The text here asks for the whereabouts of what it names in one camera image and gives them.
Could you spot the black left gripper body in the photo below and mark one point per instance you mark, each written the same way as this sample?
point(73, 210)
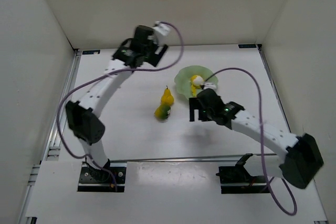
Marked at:
point(157, 54)

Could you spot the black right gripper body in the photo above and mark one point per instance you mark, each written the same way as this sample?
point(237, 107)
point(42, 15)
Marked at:
point(197, 104)

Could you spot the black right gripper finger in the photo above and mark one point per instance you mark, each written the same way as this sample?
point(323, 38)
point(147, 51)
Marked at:
point(194, 103)
point(197, 115)

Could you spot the peeled fake lemon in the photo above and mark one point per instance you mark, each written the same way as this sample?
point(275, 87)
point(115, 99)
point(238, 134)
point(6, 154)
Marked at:
point(197, 83)

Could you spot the yellow fake pear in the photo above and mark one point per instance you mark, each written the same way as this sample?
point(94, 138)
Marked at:
point(167, 97)

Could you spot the green yellow fake mango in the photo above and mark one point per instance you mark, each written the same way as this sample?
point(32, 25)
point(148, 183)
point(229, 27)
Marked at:
point(162, 112)

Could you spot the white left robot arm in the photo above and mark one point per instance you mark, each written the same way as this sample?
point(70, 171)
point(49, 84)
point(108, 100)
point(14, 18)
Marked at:
point(83, 115)

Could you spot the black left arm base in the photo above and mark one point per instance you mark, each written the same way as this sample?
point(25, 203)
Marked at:
point(93, 180)

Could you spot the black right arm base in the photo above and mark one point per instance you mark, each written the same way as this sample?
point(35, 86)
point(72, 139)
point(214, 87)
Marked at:
point(235, 179)

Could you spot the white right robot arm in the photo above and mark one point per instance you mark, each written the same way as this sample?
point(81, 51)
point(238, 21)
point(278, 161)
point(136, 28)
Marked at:
point(297, 158)

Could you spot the green scalloped fruit bowl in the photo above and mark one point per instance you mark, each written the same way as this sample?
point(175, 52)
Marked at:
point(182, 79)

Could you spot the blue label right corner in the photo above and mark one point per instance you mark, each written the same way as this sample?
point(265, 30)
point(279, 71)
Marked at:
point(246, 46)

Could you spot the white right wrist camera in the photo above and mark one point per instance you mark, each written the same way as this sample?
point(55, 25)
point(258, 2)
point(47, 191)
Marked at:
point(209, 85)

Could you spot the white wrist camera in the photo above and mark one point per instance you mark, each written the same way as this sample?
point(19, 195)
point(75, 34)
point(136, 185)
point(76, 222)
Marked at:
point(161, 31)
point(209, 85)

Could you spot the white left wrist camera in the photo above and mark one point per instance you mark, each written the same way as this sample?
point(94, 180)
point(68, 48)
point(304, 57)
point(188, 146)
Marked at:
point(161, 31)

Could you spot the aluminium frame rail right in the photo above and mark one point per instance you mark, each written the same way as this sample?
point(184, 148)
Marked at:
point(305, 84)

